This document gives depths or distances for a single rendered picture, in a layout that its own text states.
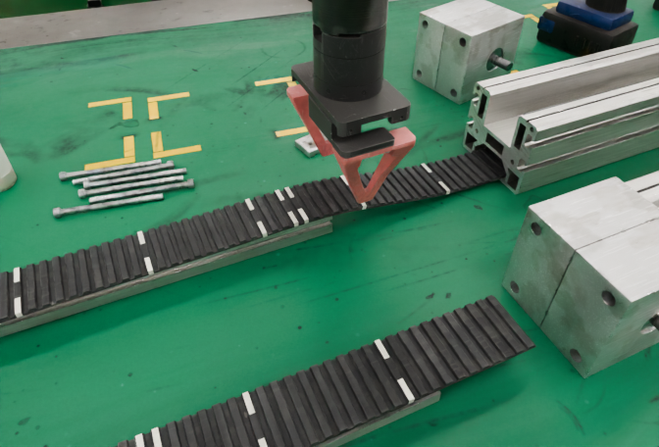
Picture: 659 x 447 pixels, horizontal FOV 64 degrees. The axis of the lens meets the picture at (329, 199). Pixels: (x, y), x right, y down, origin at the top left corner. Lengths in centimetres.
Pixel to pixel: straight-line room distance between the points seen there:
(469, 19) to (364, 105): 33
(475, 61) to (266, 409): 49
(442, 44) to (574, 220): 35
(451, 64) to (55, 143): 50
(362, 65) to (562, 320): 25
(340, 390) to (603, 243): 21
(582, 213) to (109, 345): 38
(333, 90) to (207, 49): 46
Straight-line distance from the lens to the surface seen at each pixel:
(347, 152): 40
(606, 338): 42
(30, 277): 50
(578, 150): 63
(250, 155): 62
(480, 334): 42
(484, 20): 73
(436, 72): 73
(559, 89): 66
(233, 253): 49
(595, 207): 45
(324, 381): 38
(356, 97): 42
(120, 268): 47
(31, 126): 75
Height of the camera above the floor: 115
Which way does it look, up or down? 42 degrees down
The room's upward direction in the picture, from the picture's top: straight up
